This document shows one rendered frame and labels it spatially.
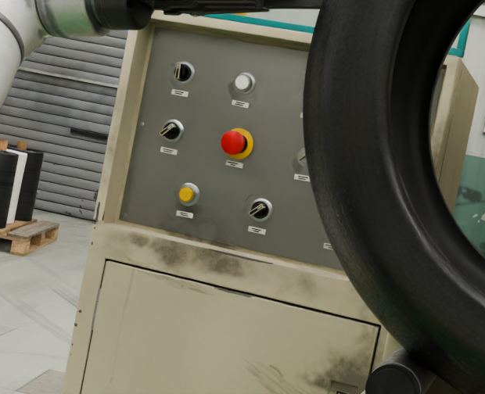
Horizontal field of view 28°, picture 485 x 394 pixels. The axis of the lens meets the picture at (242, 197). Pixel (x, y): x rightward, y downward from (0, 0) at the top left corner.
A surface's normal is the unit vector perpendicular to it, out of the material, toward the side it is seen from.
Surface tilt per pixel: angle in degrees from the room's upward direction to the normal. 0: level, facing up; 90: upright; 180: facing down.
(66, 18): 133
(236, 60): 90
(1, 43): 61
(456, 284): 99
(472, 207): 90
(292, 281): 90
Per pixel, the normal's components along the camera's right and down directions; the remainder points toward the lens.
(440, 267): -0.43, 0.11
